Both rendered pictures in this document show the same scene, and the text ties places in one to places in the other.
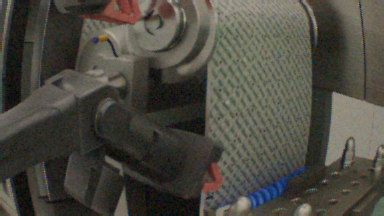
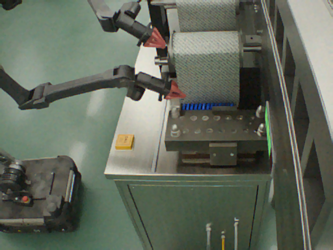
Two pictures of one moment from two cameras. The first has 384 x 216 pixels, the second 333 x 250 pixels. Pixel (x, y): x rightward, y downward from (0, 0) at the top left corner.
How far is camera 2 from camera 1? 116 cm
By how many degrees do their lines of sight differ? 62
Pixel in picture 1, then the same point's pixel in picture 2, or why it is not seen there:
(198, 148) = (162, 89)
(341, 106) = not seen: outside the picture
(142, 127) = (145, 83)
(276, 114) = (211, 83)
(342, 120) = not seen: outside the picture
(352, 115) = not seen: outside the picture
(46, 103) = (104, 77)
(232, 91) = (185, 75)
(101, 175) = (133, 90)
